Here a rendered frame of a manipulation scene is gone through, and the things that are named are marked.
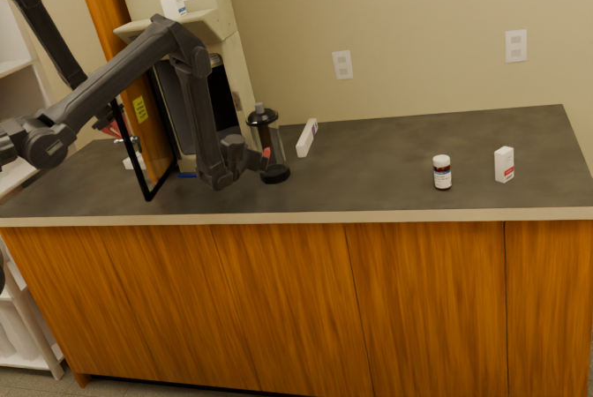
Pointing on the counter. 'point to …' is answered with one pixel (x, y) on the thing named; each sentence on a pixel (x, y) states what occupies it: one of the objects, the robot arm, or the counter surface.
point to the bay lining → (219, 88)
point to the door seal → (133, 148)
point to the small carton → (173, 7)
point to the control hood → (206, 26)
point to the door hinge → (164, 113)
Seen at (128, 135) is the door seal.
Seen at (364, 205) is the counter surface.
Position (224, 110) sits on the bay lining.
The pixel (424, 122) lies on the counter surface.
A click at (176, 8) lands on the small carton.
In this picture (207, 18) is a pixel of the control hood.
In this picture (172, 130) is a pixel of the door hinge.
